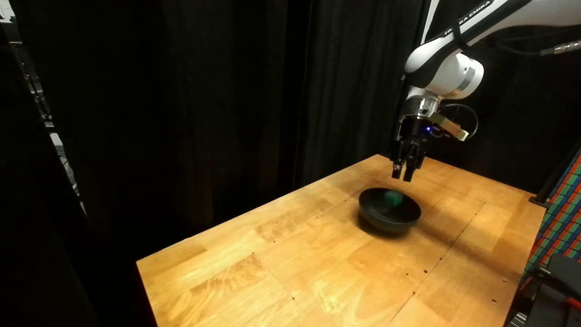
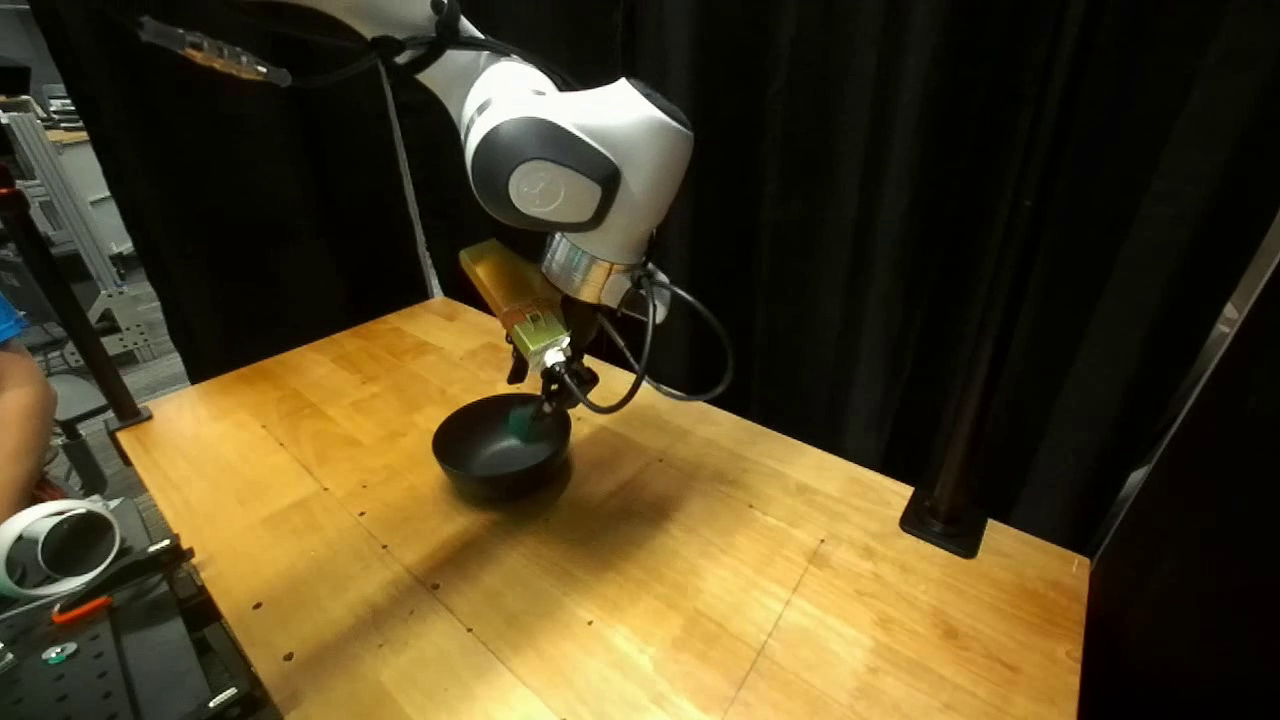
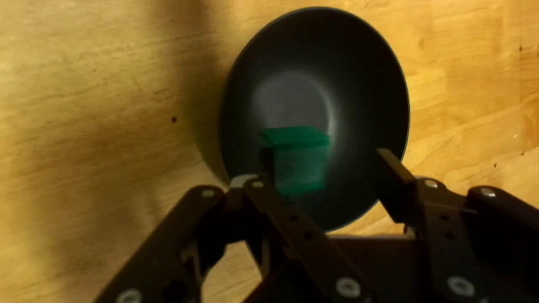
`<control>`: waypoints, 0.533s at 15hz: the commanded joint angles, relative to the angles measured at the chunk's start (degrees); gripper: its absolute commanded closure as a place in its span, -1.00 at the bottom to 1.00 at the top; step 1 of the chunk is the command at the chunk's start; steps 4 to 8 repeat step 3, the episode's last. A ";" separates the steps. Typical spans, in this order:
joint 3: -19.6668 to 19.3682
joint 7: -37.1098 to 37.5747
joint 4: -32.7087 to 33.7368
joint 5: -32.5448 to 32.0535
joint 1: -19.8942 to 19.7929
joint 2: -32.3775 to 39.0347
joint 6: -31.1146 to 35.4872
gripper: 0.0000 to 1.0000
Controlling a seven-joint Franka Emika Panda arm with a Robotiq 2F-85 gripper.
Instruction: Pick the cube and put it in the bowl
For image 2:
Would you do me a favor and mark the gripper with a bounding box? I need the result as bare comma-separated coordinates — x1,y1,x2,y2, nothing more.
505,296,607,417

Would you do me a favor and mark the person's forearm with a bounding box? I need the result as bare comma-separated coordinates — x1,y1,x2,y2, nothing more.
0,338,58,523

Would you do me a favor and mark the black bowl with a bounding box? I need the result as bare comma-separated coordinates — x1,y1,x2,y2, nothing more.
431,392,575,502

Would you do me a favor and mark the black curtain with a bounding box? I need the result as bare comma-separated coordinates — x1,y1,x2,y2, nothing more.
28,0,1280,557

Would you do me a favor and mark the black pole with base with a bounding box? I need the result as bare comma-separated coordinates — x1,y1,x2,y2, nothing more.
898,300,993,560

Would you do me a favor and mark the stand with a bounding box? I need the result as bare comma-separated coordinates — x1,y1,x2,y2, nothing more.
0,185,154,434

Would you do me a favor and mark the black perforated plate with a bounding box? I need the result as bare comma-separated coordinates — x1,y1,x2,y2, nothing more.
0,520,273,720

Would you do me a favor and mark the hand controller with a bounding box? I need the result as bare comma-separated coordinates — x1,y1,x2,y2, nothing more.
0,497,123,600

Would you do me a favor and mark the black partition panel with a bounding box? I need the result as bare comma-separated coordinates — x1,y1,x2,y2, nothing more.
1078,208,1280,720

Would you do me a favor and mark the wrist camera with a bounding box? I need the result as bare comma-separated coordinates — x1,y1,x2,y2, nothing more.
459,239,578,377

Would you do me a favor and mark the white cord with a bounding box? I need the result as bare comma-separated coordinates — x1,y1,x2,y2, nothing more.
376,62,444,300

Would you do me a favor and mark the aluminium frame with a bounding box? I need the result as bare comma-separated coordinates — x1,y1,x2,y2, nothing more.
0,108,138,363

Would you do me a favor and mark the orange handled clamp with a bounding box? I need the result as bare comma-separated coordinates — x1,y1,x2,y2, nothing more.
50,594,115,627

